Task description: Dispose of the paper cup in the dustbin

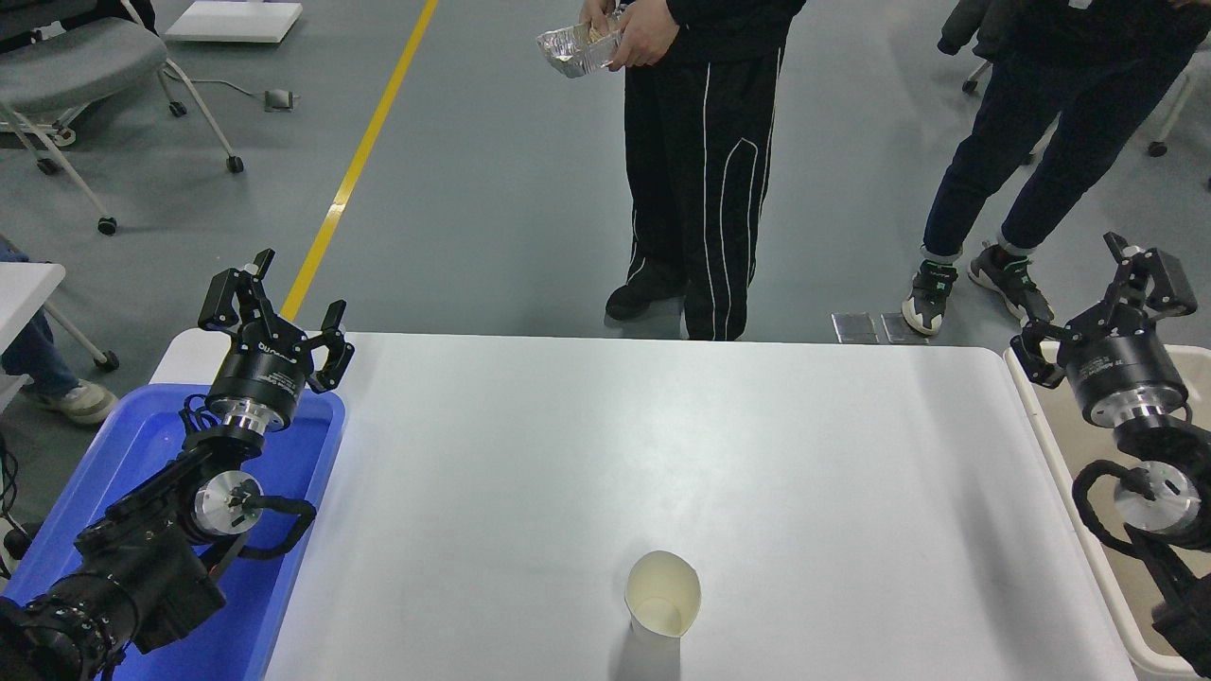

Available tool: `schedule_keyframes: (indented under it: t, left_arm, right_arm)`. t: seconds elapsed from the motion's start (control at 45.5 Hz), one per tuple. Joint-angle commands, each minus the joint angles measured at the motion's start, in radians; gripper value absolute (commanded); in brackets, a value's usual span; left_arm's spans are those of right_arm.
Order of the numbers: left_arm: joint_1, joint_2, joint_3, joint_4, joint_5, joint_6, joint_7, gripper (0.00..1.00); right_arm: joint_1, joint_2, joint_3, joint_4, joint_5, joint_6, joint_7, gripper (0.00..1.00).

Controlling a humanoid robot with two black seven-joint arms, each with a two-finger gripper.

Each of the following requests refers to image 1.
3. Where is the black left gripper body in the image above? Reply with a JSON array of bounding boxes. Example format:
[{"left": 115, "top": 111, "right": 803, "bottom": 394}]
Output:
[{"left": 206, "top": 333, "right": 315, "bottom": 417}]

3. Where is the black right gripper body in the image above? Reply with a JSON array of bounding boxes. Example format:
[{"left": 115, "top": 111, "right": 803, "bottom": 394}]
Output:
[{"left": 1058, "top": 323, "right": 1189, "bottom": 417}]

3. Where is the metal floor plate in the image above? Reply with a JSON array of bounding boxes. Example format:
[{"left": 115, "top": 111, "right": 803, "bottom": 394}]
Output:
[
  {"left": 880, "top": 312, "right": 930, "bottom": 345},
  {"left": 831, "top": 312, "right": 881, "bottom": 345}
]

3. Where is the grey office chair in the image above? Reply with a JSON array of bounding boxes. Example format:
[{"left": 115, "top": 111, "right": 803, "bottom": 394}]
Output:
[{"left": 0, "top": 0, "right": 245, "bottom": 236}]

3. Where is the black cable bundle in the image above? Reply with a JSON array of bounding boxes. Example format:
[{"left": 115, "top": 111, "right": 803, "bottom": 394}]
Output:
[{"left": 0, "top": 431, "right": 45, "bottom": 580}]

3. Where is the silver foil tray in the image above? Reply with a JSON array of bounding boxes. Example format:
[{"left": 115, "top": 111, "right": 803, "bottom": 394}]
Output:
[{"left": 535, "top": 14, "right": 627, "bottom": 79}]

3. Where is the white flat board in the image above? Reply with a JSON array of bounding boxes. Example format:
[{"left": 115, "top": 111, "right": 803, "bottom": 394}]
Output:
[{"left": 164, "top": 0, "right": 304, "bottom": 44}]

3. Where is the seated person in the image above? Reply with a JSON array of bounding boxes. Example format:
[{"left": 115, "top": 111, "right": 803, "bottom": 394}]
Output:
[{"left": 0, "top": 235, "right": 119, "bottom": 427}]

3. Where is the white paper cup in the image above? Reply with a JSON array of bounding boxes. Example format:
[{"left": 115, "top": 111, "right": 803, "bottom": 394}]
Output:
[{"left": 624, "top": 550, "right": 703, "bottom": 654}]

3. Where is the person in dark sneakers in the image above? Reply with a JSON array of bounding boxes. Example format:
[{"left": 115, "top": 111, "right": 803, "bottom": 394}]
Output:
[{"left": 902, "top": 0, "right": 1211, "bottom": 338}]

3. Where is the white side table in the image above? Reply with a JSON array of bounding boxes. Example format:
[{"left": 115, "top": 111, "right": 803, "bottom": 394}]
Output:
[{"left": 0, "top": 262, "right": 121, "bottom": 412}]

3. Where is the standing person with foil tray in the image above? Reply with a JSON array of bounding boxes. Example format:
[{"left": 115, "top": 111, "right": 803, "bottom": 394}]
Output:
[{"left": 577, "top": 0, "right": 810, "bottom": 342}]

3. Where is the grey floor cable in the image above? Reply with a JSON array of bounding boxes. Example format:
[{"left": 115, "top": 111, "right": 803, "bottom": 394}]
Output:
[{"left": 163, "top": 74, "right": 270, "bottom": 100}]

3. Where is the large beige dustbin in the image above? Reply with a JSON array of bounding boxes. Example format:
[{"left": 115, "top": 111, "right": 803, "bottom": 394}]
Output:
[{"left": 1003, "top": 340, "right": 1211, "bottom": 681}]

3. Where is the dark jacket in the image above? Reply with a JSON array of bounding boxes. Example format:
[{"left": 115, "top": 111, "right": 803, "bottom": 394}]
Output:
[{"left": 938, "top": 0, "right": 1013, "bottom": 60}]

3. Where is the blue plastic tray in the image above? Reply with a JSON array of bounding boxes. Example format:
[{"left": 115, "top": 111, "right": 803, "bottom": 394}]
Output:
[{"left": 0, "top": 382, "right": 347, "bottom": 681}]

